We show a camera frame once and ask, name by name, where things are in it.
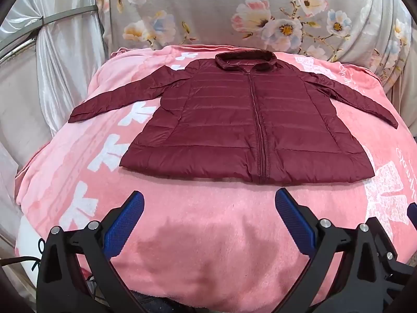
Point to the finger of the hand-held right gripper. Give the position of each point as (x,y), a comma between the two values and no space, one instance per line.
(412,213)
(395,267)

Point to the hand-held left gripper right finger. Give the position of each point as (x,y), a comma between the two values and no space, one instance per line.
(293,221)

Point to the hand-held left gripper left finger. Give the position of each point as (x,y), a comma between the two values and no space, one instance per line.
(125,225)

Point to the maroon puffer jacket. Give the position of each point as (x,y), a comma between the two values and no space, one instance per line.
(211,120)

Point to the pink printed blanket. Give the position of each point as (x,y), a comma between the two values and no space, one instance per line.
(208,228)

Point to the white satin curtain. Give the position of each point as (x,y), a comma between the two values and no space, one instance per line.
(65,68)

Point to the grey metal band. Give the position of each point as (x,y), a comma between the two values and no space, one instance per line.
(65,15)

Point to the grey floral cloth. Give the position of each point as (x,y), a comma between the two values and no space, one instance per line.
(202,6)

